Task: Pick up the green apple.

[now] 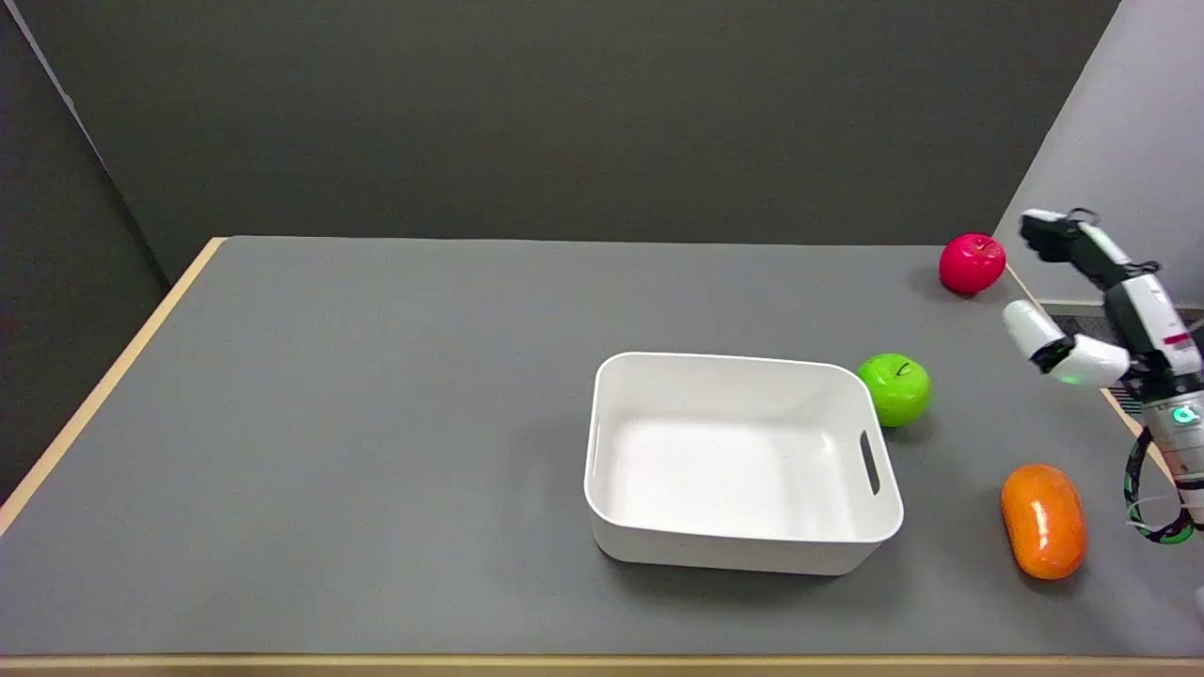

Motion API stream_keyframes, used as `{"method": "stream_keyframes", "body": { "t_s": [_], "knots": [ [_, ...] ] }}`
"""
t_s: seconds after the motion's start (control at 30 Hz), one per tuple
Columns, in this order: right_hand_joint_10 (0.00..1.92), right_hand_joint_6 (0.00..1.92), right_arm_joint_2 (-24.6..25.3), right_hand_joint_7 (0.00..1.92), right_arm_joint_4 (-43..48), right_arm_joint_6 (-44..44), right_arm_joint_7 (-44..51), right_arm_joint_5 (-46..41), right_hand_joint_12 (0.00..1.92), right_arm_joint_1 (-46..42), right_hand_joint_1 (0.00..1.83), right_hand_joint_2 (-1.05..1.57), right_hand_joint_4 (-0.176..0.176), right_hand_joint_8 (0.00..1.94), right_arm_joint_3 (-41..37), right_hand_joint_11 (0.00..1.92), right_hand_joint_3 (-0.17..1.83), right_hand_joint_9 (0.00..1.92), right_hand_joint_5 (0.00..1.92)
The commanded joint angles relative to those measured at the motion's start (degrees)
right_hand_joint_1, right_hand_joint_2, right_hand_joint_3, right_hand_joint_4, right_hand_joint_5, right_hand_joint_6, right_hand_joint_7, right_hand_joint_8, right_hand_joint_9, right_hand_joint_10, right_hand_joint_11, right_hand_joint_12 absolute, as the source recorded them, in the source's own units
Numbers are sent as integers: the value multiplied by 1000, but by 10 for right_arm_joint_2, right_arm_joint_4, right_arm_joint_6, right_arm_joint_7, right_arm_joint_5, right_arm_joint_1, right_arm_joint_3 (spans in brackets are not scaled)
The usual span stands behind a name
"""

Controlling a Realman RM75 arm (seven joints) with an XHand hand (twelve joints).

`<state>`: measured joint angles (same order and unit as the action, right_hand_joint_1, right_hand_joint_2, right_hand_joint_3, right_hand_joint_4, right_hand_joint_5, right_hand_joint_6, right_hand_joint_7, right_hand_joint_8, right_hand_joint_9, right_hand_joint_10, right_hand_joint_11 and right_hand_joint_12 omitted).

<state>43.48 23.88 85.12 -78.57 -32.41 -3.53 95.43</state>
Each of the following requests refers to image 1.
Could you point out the orange oval fruit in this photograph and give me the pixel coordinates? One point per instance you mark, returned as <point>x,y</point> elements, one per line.
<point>1043,520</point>

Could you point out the green apple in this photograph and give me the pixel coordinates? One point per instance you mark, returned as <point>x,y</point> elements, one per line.
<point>895,389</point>

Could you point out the white plastic storage bin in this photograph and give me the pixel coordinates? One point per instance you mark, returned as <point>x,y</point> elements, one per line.
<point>741,461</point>

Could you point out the red apple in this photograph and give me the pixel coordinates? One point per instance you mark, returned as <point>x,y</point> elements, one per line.
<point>972,263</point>

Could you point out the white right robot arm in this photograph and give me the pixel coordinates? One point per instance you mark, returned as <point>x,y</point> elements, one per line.
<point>1181,442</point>

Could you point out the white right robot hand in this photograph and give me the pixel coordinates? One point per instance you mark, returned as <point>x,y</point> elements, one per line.
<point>1143,315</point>

